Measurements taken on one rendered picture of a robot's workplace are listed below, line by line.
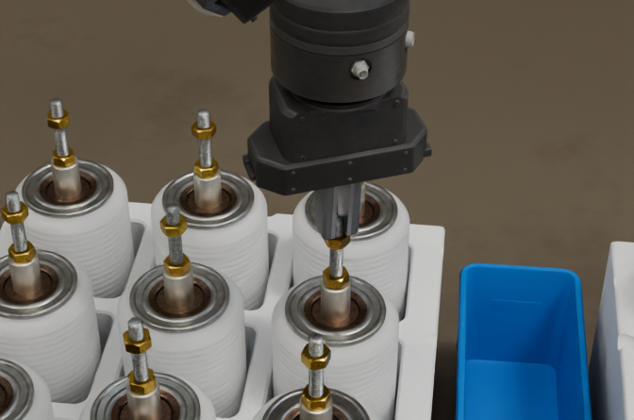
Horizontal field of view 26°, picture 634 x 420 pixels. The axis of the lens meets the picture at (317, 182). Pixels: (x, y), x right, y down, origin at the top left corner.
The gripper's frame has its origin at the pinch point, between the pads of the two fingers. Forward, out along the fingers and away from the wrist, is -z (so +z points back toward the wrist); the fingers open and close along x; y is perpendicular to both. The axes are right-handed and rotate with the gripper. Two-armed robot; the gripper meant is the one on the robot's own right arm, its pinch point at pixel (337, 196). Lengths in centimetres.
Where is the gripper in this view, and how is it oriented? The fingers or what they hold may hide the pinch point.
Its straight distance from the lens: 95.8
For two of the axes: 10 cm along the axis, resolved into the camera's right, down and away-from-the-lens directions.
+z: 0.0, -7.8, -6.2
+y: 2.8, 5.9, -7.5
